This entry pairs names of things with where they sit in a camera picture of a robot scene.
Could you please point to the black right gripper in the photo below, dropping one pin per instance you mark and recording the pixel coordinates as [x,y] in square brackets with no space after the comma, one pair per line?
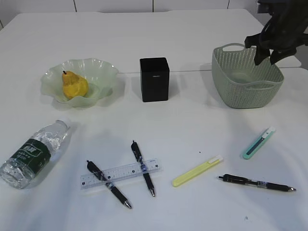
[284,31]

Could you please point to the yellow utility knife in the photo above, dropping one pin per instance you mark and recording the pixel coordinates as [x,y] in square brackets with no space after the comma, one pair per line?
[196,171]

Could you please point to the black pen under ruler left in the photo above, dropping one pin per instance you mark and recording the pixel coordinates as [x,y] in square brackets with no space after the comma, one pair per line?
[110,185]

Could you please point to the black pen right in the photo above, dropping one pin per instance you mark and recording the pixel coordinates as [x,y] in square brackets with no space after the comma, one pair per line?
[260,184]

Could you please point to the green woven plastic basket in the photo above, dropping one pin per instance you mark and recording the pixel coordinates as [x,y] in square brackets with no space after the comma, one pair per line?
[240,83]

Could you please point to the black pen over ruler middle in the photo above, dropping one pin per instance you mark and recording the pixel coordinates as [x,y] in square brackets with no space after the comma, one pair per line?
[146,176]

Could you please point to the teal utility knife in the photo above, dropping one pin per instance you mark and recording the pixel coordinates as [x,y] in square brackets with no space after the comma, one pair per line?
[258,143]

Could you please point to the transparent plastic ruler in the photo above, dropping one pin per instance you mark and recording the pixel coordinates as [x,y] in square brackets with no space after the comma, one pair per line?
[88,181]

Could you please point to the yellow pear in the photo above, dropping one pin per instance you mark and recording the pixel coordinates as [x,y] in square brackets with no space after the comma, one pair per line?
[74,85]

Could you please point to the black square pen holder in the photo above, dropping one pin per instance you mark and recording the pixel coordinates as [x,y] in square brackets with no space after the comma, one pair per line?
[154,74]

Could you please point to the green wavy glass plate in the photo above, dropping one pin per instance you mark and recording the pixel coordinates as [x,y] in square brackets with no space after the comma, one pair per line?
[100,76]

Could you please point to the clear water bottle green label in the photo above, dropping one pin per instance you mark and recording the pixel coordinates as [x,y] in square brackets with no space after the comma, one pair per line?
[21,169]

